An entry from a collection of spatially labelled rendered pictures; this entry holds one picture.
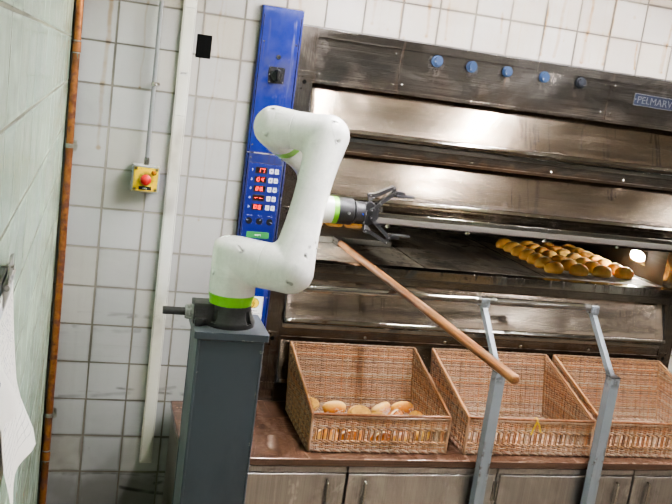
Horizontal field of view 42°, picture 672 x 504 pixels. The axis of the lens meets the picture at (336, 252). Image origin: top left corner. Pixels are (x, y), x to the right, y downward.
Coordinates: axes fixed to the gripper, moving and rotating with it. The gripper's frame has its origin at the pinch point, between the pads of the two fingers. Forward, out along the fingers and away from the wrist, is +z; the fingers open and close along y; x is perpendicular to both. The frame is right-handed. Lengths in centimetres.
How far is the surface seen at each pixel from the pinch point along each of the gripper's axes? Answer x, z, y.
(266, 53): -52, -46, -49
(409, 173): -57, 20, -10
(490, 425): 5, 42, 74
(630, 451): -4, 112, 88
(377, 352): -51, 15, 66
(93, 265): -56, -102, 38
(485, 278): -54, 60, 32
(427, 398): -29, 31, 77
